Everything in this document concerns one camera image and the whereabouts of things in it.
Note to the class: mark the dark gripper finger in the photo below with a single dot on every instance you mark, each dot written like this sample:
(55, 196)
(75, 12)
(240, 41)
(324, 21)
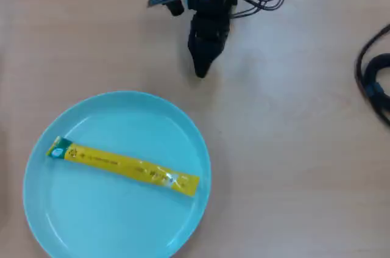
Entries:
(216, 35)
(201, 59)

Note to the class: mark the yellow coffee stick packet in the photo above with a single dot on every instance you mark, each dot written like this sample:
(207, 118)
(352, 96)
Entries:
(122, 166)

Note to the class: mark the turquoise round bowl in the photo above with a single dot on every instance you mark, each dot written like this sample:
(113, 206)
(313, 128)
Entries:
(115, 215)

